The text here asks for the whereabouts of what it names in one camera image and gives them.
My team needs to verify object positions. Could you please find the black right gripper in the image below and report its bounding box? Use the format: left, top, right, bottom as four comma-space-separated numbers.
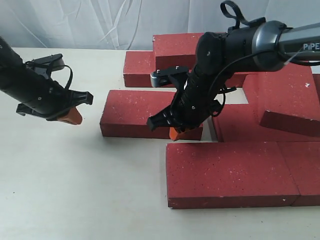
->
147, 74, 224, 140

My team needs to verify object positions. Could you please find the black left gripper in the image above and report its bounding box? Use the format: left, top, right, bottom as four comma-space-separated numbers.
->
15, 72, 94, 125

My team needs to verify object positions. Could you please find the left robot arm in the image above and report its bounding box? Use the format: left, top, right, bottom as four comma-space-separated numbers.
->
0, 38, 94, 125

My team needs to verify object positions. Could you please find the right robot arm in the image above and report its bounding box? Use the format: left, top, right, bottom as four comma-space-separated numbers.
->
146, 20, 320, 141

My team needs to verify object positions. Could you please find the middle row red brick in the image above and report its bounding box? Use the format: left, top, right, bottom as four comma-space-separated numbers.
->
211, 104, 320, 142

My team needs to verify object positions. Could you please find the white backdrop cloth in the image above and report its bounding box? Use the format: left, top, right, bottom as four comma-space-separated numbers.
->
0, 0, 320, 51

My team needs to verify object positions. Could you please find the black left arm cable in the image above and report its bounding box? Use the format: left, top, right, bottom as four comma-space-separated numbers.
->
48, 63, 75, 91

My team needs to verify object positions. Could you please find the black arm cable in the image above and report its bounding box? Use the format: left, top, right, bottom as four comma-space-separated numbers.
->
48, 63, 75, 91
219, 0, 267, 28

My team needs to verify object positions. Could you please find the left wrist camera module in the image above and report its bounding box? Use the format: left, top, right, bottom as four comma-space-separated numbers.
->
24, 53, 65, 79

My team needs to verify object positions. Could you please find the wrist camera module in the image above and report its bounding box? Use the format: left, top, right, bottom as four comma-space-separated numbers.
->
150, 65, 189, 89
24, 53, 65, 79

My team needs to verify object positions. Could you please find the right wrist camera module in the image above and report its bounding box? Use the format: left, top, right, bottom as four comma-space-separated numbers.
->
150, 65, 189, 89

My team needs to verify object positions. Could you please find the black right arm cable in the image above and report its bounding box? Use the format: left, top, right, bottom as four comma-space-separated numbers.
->
219, 0, 267, 28

